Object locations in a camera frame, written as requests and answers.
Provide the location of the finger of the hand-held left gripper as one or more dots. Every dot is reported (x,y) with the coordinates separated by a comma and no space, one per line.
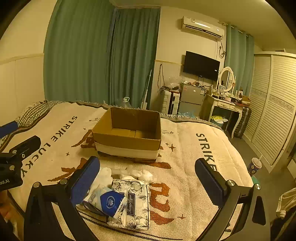
(29,143)
(9,128)

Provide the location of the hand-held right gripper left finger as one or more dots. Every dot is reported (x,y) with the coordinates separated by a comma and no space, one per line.
(84,183)

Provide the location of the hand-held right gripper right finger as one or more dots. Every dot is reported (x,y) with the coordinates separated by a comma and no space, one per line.
(211,185)

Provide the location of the white tissue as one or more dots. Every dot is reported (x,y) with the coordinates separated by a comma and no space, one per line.
(144,175)
(105,173)

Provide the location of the blue and white tissue pack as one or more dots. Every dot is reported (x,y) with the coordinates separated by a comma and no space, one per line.
(108,200)

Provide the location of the floral tissue pack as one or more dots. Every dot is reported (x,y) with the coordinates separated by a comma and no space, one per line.
(136,201)

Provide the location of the brown cardboard box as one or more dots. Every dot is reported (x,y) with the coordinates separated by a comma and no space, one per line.
(129,141)

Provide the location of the checkered pillow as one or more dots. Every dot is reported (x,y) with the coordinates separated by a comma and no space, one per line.
(32,112)

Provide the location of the cream printed blanket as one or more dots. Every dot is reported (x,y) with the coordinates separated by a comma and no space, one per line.
(185,162)

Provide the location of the paper cup with straw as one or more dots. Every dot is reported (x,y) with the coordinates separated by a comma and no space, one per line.
(254,167)

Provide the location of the small bin under table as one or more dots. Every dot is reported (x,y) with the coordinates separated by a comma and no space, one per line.
(218,121)

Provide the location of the dark suitcase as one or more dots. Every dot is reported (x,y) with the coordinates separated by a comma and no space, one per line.
(242,121)

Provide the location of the pale hanging cloth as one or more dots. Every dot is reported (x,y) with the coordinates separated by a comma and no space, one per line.
(286,204)

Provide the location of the white dressing table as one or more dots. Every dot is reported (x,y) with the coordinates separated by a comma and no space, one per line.
(222,105)

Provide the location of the grey small fridge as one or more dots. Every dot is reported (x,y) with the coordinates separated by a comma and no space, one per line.
(190,99)

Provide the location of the clear water bottle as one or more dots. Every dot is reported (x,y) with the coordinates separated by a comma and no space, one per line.
(126,103)

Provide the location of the white drawer unit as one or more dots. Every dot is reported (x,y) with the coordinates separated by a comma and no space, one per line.
(171,102)

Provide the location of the white louvred wardrobe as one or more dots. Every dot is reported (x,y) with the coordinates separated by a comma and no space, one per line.
(272,104)

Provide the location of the oval white mirror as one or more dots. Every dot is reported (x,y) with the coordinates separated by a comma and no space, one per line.
(226,78)

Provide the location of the white mop pole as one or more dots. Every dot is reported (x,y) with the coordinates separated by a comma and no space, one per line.
(146,92)

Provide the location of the wide green curtain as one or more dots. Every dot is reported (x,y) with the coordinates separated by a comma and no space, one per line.
(92,53)

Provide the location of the narrow green curtain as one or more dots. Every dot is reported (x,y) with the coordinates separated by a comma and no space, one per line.
(239,60)

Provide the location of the white air conditioner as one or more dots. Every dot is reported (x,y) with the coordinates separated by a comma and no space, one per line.
(203,26)

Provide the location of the black wall television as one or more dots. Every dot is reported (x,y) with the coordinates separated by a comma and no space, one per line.
(201,66)

